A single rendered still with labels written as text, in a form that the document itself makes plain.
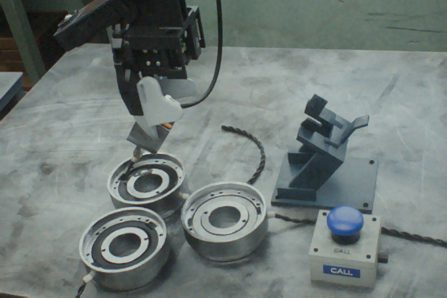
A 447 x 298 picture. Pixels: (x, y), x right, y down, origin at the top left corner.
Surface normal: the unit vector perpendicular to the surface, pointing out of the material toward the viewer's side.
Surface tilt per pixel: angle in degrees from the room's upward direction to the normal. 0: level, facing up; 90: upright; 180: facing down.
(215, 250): 90
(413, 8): 90
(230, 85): 0
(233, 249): 90
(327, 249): 0
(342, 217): 3
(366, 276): 90
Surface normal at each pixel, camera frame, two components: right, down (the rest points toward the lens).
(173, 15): -0.27, 0.60
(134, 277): 0.32, 0.52
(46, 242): -0.14, -0.80
